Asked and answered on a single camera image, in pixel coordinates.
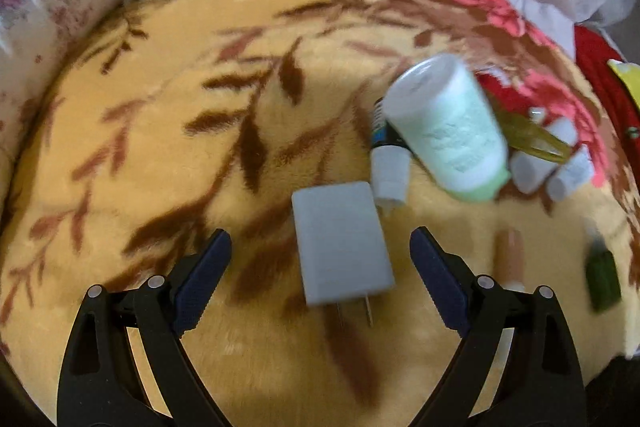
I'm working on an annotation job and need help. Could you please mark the dark green bottle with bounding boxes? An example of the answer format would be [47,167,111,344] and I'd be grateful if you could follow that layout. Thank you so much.
[585,235,622,313]

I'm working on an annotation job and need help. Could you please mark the white cylinder tube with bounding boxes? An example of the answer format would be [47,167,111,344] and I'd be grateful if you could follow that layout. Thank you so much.
[508,116,580,195]

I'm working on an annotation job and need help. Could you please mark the olive green hair claw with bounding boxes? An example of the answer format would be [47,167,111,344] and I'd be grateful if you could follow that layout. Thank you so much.
[492,106,573,164]

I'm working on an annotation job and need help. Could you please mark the small white dropper bottle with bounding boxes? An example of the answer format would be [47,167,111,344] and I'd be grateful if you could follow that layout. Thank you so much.
[370,98,411,211]

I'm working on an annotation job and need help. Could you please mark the red white charm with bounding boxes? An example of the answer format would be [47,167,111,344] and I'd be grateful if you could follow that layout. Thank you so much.
[474,70,548,124]

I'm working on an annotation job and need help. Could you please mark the yellow floral plush blanket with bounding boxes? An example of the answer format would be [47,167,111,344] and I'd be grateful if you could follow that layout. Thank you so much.
[1,0,639,426]

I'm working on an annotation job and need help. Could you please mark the small green white bottle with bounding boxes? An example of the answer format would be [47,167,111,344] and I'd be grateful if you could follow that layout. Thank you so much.
[382,53,510,202]

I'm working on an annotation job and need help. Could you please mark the yellow cartoon pillow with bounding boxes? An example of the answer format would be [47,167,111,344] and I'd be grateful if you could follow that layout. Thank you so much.
[608,58,640,107]

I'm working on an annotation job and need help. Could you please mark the red blanket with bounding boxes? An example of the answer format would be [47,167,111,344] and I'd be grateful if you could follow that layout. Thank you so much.
[574,26,639,174]

